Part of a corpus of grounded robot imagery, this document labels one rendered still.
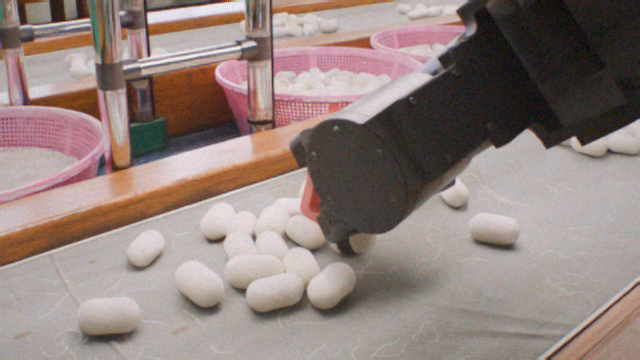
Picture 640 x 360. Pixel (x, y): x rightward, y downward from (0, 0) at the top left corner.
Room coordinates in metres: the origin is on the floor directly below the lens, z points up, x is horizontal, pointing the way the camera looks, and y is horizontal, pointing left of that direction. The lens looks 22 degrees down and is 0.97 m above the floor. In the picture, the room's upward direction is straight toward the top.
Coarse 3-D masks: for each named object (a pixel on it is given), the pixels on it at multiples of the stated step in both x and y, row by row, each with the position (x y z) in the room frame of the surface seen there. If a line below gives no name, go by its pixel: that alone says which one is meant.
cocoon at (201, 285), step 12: (192, 264) 0.37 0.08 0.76; (180, 276) 0.36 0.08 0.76; (192, 276) 0.36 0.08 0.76; (204, 276) 0.36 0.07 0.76; (216, 276) 0.36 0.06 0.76; (180, 288) 0.36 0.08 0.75; (192, 288) 0.35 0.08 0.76; (204, 288) 0.35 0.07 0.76; (216, 288) 0.35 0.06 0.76; (192, 300) 0.35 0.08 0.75; (204, 300) 0.35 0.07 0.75; (216, 300) 0.35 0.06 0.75
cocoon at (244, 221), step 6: (240, 216) 0.44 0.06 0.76; (246, 216) 0.45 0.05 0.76; (252, 216) 0.45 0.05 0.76; (234, 222) 0.44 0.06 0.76; (240, 222) 0.43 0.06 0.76; (246, 222) 0.44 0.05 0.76; (252, 222) 0.44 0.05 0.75; (228, 228) 0.43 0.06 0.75; (234, 228) 0.43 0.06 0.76; (240, 228) 0.43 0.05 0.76; (246, 228) 0.43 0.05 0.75; (252, 228) 0.44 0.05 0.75; (228, 234) 0.43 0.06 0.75; (252, 234) 0.44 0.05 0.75
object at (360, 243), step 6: (360, 234) 0.41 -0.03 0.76; (366, 234) 0.41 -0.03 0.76; (372, 234) 0.41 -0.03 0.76; (354, 240) 0.41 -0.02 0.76; (360, 240) 0.41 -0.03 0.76; (366, 240) 0.41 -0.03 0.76; (372, 240) 0.41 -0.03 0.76; (354, 246) 0.41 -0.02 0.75; (360, 246) 0.41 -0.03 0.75; (366, 246) 0.41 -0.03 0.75; (372, 246) 0.41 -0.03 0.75; (360, 252) 0.41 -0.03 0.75
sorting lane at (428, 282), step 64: (256, 192) 0.53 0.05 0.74; (512, 192) 0.53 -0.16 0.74; (576, 192) 0.53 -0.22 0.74; (64, 256) 0.42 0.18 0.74; (192, 256) 0.42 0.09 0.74; (320, 256) 0.42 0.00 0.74; (384, 256) 0.42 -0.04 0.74; (448, 256) 0.42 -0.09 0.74; (512, 256) 0.42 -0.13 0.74; (576, 256) 0.42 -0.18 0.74; (0, 320) 0.34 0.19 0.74; (64, 320) 0.34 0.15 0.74; (192, 320) 0.34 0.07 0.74; (256, 320) 0.34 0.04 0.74; (320, 320) 0.34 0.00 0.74; (384, 320) 0.34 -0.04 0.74; (448, 320) 0.34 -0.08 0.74; (512, 320) 0.34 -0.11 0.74; (576, 320) 0.34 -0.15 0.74
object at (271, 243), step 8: (264, 232) 0.42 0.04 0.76; (272, 232) 0.42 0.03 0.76; (256, 240) 0.41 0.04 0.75; (264, 240) 0.41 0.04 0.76; (272, 240) 0.41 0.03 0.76; (280, 240) 0.41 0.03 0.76; (264, 248) 0.40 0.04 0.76; (272, 248) 0.40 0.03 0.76; (280, 248) 0.40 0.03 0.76; (288, 248) 0.40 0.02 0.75; (280, 256) 0.40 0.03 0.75
